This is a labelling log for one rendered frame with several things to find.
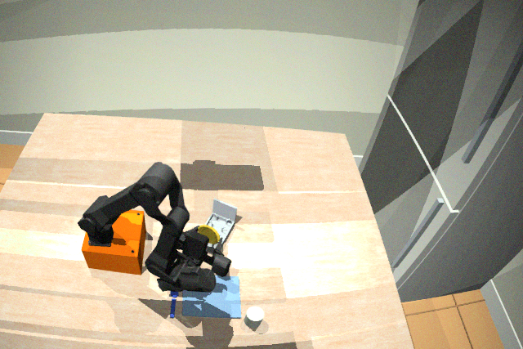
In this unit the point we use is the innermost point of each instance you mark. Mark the white cylinder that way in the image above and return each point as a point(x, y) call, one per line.
point(254, 316)

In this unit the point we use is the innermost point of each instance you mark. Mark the light blue flat mat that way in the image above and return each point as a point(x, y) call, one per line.
point(222, 302)

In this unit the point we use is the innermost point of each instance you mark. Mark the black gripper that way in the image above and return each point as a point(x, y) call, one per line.
point(220, 264)

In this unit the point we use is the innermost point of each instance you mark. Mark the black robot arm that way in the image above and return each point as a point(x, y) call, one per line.
point(149, 192)

